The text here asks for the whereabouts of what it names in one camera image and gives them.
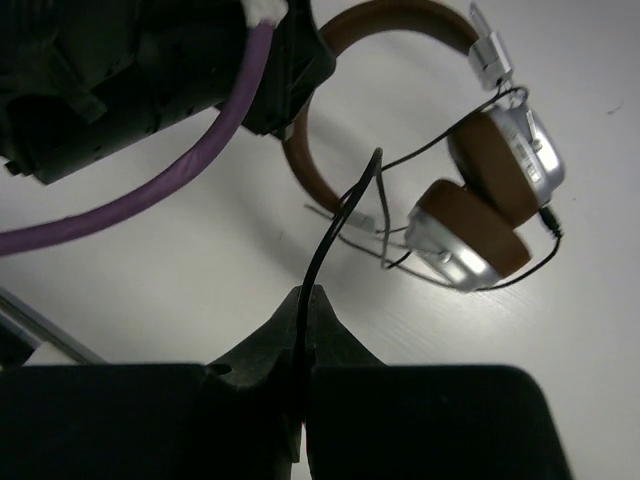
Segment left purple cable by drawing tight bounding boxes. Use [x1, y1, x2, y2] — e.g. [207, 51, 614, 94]
[0, 14, 276, 259]

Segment brown silver headphones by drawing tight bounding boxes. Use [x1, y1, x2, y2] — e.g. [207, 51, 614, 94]
[281, 0, 569, 294]

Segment thin black headphone cable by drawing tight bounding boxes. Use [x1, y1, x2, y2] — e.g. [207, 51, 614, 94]
[292, 84, 566, 426]

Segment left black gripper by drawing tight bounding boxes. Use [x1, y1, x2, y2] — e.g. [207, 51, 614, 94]
[0, 0, 337, 187]

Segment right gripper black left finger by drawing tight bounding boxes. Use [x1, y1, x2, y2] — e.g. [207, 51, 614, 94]
[0, 284, 306, 480]

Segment aluminium rail left side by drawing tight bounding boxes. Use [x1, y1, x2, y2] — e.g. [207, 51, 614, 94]
[1, 288, 108, 365]

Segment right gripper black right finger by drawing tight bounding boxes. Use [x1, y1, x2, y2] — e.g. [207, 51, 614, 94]
[305, 287, 573, 479]

